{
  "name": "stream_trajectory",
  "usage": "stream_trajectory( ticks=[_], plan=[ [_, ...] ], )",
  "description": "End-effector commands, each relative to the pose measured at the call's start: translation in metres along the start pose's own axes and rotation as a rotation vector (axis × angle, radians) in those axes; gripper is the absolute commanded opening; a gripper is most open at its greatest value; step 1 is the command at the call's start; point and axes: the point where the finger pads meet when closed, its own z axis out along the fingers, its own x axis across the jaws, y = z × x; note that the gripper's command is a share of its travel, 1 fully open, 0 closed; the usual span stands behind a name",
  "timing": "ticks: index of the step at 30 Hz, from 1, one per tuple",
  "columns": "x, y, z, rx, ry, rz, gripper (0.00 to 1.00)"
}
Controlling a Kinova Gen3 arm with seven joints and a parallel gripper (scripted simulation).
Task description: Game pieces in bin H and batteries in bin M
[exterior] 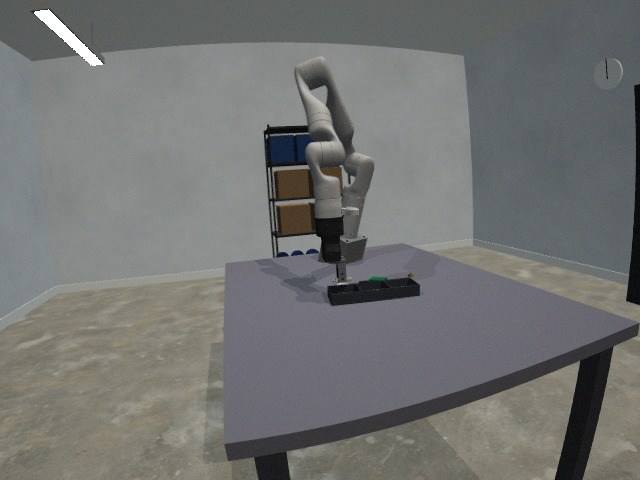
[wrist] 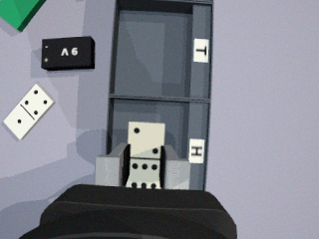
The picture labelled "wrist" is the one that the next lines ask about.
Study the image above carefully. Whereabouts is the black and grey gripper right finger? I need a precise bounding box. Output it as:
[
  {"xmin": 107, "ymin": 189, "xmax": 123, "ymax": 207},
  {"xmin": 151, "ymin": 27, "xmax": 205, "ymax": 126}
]
[{"xmin": 159, "ymin": 145, "xmax": 190, "ymax": 190}]

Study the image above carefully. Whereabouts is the cream domino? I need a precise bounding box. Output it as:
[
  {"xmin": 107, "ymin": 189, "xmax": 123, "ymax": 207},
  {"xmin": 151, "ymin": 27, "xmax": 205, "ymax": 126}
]
[{"xmin": 127, "ymin": 121, "xmax": 164, "ymax": 188}]

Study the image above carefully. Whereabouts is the black 9 v battery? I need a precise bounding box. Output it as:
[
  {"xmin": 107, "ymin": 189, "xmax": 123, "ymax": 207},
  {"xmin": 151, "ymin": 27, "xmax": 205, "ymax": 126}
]
[{"xmin": 41, "ymin": 36, "xmax": 95, "ymax": 71}]

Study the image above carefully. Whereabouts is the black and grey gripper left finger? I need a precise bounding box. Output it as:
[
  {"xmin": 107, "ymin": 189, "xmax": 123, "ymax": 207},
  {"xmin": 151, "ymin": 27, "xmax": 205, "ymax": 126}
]
[{"xmin": 95, "ymin": 142, "xmax": 131, "ymax": 186}]

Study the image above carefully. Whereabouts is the dark grey rack of bins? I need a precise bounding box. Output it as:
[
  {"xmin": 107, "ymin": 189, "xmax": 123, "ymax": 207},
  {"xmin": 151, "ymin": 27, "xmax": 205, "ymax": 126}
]
[{"xmin": 106, "ymin": 0, "xmax": 213, "ymax": 191}]

